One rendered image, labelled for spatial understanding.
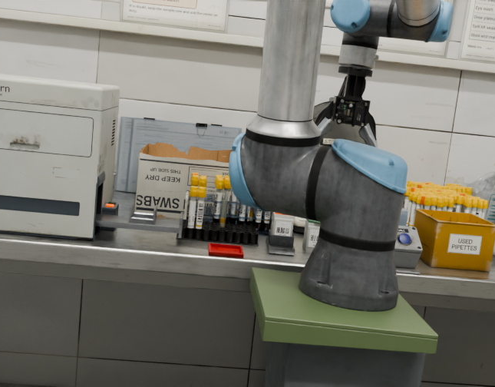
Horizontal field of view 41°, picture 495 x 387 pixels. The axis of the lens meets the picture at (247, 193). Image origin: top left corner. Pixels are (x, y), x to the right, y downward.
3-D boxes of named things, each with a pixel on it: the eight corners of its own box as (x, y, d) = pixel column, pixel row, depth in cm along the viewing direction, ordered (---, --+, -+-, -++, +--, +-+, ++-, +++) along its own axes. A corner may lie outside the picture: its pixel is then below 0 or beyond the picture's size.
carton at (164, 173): (132, 214, 160) (136, 151, 158) (142, 194, 188) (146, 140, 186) (235, 223, 162) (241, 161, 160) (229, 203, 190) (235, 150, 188)
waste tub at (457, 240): (430, 267, 139) (437, 220, 137) (408, 251, 152) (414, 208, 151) (491, 272, 141) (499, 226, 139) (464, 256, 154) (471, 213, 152)
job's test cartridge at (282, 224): (271, 245, 138) (275, 215, 137) (269, 239, 143) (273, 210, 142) (291, 246, 138) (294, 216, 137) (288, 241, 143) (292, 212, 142)
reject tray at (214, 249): (208, 255, 130) (209, 251, 130) (208, 246, 137) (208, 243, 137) (243, 258, 131) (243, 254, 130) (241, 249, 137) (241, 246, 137)
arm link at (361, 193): (391, 247, 94) (407, 152, 92) (300, 228, 99) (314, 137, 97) (403, 234, 106) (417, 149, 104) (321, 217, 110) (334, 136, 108)
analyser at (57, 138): (-55, 229, 129) (-49, 71, 124) (-11, 203, 156) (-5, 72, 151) (107, 243, 131) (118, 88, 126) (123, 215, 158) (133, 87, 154)
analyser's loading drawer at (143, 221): (76, 229, 132) (78, 203, 131) (82, 222, 138) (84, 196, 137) (181, 237, 133) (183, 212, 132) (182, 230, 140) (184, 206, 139)
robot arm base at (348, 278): (404, 317, 96) (417, 250, 94) (299, 302, 96) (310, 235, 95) (388, 287, 111) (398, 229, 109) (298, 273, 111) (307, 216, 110)
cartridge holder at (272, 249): (268, 253, 136) (269, 236, 136) (265, 243, 145) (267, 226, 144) (294, 256, 136) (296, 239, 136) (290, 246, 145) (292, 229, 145)
